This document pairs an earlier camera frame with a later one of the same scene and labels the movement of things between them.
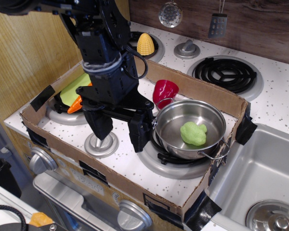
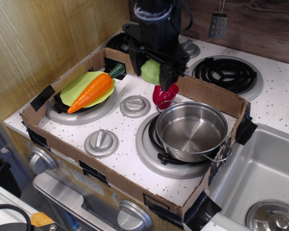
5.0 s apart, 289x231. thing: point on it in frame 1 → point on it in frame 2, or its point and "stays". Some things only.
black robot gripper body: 112,86 → 160,39
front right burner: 156,160 stays
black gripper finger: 102,123 → 137,51
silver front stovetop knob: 104,148 stays
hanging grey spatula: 218,21 stays
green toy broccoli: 192,133 → 150,70
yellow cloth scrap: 40,219 stays
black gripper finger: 140,127 → 169,72
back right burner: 234,75 stays
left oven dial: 41,160 stays
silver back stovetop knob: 187,50 stays
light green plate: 68,95 stays
